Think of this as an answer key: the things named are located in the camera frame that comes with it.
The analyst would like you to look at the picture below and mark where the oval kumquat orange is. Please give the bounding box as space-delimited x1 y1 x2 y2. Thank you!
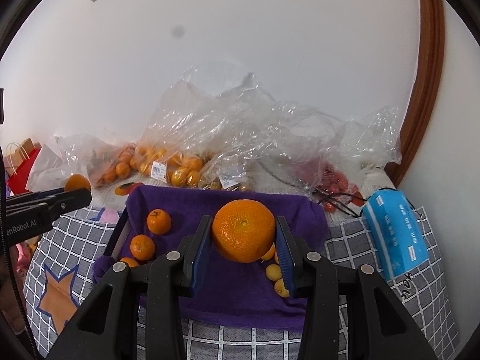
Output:
260 244 276 261

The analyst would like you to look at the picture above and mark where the blue tissue pack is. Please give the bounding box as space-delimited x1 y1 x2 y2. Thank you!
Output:
362 189 429 281

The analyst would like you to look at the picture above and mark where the person's left hand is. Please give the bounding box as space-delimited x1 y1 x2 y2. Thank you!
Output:
0 246 25 334

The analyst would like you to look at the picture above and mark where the mandarin orange three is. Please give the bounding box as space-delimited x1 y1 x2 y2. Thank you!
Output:
120 257 140 268

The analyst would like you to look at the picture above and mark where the mandarin orange four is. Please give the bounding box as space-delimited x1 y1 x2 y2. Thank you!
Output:
64 174 91 192

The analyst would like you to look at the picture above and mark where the large crumpled clear plastic bag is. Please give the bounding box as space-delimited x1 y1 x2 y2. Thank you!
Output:
137 62 401 197

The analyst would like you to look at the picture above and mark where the grey checkered blanket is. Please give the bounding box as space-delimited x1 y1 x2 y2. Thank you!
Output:
24 210 460 359

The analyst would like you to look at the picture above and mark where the mandarin orange two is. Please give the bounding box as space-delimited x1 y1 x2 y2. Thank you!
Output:
129 234 155 262

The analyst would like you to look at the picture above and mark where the mandarin orange one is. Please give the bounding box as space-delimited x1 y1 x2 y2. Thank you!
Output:
146 209 172 236

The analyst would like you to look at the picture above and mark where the small clear bag of oranges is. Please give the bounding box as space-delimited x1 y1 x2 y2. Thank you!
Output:
55 133 138 190

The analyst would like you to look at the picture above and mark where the purple towel covered tray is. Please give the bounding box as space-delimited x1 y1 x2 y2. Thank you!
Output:
92 184 331 332

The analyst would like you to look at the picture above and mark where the brown wooden door frame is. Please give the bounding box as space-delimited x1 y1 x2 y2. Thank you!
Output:
385 0 446 186

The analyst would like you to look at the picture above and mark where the large orange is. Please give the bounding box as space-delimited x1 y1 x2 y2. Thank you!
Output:
211 199 276 263

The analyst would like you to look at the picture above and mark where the bag of red cherry tomatoes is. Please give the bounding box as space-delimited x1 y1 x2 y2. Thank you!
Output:
295 159 366 217

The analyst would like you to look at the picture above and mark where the small yellow fruit one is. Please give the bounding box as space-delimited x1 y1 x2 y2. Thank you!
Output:
265 264 282 282

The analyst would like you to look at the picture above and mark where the small yellow fruit two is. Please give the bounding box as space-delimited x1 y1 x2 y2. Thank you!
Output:
274 279 290 298

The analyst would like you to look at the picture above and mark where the white plastic shopping bag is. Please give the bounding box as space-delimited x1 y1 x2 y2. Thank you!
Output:
26 145 73 192

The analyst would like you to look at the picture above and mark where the red paper gift bag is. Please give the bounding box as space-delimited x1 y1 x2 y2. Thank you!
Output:
3 138 41 195

